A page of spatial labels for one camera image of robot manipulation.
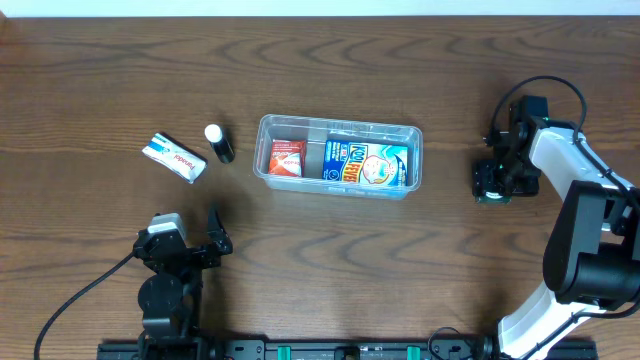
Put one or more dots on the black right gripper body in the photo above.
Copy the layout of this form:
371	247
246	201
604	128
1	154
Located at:
503	185

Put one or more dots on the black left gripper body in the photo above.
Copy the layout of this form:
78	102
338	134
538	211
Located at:
195	255

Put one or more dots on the green Zam-Buk box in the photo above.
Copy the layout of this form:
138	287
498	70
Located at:
492	198

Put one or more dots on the orange Panadol box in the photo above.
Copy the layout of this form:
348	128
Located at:
287	158

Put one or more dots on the blue Kool Fever box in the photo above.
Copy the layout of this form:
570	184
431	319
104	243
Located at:
365	163

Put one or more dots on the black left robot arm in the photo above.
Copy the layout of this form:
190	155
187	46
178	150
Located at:
171	298

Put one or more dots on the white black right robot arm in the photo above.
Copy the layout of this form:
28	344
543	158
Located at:
591	260

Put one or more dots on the clear plastic container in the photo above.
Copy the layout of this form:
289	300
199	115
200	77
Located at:
316	132

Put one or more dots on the white Panadol box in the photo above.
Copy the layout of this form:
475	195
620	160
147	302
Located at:
188	165

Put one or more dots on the dark bottle white cap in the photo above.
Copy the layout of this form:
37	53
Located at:
219	143

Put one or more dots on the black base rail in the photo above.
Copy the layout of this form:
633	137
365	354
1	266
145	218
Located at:
267	350

